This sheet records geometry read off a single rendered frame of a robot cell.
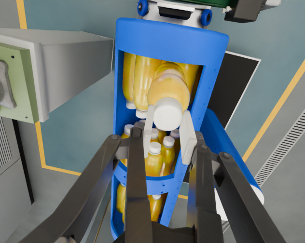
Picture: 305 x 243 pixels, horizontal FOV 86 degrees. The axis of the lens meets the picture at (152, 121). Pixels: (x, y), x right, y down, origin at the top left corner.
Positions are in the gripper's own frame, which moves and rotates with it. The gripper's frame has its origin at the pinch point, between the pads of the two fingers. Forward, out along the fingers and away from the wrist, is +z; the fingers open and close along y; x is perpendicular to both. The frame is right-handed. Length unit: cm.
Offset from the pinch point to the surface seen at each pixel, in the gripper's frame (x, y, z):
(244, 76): -11, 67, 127
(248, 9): 19.2, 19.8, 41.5
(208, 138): -45, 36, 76
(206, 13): 17.0, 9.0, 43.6
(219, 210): -64, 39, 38
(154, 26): 10.6, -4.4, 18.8
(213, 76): 2.5, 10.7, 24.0
